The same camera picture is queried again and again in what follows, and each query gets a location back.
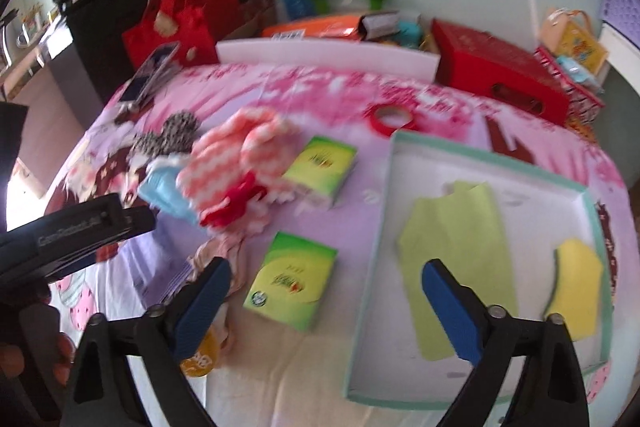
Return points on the red patterned box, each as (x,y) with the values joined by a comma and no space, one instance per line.
(582,99)

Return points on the brown cardboard box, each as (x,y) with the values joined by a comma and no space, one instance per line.
(257,12)

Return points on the lime green cloth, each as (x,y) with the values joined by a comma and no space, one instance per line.
(460,237)

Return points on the orange snack packet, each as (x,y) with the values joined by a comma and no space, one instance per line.
(310,28)

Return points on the orange round pouch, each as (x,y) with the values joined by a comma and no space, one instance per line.
(202,357)

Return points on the light blue cloth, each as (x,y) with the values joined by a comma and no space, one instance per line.
(165,192)

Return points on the person's left hand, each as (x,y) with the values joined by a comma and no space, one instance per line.
(64,349)

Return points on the yellow gift box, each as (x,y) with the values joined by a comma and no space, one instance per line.
(580,42)

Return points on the white storage tray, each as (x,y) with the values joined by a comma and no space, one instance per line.
(325,57)

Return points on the yellow sponge cloth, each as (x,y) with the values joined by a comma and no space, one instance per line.
(575,287)

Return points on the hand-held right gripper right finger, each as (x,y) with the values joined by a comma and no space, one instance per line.
(452,309)

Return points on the pale pink cloth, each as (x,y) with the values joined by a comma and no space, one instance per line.
(232,252)

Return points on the red cardboard box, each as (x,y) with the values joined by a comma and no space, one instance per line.
(490,62)

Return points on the red tote bag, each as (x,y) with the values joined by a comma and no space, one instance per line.
(170,27)

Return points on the teal toy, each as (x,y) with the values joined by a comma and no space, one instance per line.
(407,34)

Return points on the black white spotted scrunchie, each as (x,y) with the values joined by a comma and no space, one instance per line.
(150,144)
(179,127)

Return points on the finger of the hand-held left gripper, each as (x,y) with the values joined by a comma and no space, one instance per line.
(125,219)

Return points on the black cabinet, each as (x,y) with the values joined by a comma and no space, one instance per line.
(105,52)

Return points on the pink white fluffy cloth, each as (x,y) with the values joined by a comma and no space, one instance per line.
(220,157)

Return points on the red tape roll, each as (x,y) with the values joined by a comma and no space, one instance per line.
(375,124)

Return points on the pink printed blanket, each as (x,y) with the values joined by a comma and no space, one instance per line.
(325,87)

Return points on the white shelf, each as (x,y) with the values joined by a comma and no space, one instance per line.
(622,57)

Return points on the green tissue packet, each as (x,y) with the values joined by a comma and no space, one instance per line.
(320,162)
(290,282)

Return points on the red scrunchie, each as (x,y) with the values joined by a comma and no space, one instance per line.
(235,202)

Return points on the red paper bag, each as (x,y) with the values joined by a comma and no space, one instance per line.
(225,7)

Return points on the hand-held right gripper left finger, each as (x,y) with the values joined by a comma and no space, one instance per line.
(202,307)

